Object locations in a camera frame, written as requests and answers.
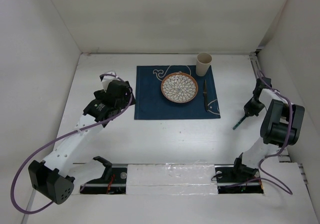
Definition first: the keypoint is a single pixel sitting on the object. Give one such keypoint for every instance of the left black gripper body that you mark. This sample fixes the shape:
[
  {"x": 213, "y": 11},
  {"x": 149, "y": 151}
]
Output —
[{"x": 125, "y": 102}]

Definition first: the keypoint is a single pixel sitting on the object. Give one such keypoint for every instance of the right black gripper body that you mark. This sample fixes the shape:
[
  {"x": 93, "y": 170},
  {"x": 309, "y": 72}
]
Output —
[{"x": 254, "y": 107}]

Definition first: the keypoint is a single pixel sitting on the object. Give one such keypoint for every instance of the green-handled metal fork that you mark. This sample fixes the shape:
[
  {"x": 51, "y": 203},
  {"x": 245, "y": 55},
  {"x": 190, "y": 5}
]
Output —
[{"x": 239, "y": 122}]

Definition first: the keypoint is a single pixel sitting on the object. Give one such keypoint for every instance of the blue whale cloth napkin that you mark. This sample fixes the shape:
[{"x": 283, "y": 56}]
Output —
[{"x": 152, "y": 105}]

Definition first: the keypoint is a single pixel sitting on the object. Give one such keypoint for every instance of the beige ceramic cup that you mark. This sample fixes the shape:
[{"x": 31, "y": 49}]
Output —
[{"x": 203, "y": 62}]

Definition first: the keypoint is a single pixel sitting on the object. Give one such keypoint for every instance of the floral orange-rimmed plate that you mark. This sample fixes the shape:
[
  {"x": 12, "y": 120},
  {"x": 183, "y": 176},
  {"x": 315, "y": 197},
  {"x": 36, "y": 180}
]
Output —
[{"x": 179, "y": 87}]

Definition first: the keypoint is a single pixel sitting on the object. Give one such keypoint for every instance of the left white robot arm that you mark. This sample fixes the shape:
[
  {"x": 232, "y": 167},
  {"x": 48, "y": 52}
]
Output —
[{"x": 54, "y": 177}]

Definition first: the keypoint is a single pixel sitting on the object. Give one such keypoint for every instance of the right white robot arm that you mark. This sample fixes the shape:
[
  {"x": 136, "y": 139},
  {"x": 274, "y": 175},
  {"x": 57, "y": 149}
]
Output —
[{"x": 281, "y": 126}]

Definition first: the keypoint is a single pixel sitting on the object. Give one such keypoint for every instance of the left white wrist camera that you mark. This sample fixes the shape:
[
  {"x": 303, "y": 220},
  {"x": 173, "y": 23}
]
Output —
[{"x": 107, "y": 78}]

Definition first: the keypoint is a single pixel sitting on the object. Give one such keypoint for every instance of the aluminium side rail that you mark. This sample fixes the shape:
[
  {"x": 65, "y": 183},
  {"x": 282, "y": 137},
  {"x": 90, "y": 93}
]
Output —
[{"x": 281, "y": 125}]

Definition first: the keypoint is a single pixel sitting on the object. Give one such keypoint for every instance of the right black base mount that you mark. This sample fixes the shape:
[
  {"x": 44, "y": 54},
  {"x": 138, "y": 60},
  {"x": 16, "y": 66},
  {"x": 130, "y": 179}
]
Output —
[{"x": 229, "y": 182}]

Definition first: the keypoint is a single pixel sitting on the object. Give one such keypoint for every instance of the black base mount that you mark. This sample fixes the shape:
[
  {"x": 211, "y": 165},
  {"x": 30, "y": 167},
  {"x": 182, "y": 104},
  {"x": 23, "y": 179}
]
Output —
[
  {"x": 229, "y": 182},
  {"x": 113, "y": 180}
]

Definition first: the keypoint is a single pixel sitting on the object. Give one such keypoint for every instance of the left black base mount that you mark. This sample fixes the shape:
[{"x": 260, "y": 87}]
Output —
[{"x": 113, "y": 180}]

